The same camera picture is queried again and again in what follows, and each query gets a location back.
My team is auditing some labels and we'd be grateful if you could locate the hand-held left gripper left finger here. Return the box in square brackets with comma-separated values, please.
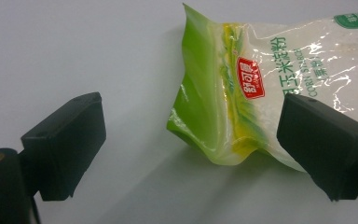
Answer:
[20, 91, 107, 202]

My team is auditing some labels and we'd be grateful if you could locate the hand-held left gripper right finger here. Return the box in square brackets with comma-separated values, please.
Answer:
[276, 92, 358, 202]

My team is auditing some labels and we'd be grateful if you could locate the green and white starch bag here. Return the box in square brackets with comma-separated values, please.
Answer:
[166, 3, 358, 173]

